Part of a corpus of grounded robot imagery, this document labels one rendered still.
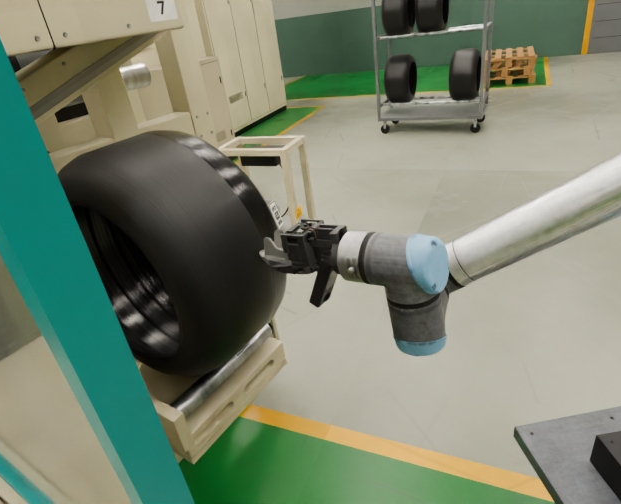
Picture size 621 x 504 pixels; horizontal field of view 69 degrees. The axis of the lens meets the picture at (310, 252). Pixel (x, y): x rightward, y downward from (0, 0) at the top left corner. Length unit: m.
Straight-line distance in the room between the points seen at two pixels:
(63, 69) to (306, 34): 11.45
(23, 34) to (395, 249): 0.85
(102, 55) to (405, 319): 1.03
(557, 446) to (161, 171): 1.15
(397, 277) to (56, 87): 0.96
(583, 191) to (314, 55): 11.94
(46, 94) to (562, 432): 1.54
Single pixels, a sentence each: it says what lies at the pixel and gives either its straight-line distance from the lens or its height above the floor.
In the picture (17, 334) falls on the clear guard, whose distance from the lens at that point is 0.22.
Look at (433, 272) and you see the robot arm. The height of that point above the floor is 1.27.
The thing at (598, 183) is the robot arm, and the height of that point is 1.36.
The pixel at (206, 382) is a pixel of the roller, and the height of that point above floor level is 0.92.
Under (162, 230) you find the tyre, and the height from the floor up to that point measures 1.33.
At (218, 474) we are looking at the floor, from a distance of 2.12.
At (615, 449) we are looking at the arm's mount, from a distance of 1.30.
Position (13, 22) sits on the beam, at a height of 1.69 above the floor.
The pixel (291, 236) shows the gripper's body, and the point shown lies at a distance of 0.81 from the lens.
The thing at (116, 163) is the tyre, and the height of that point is 1.43.
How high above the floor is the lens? 1.65
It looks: 29 degrees down
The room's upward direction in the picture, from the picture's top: 8 degrees counter-clockwise
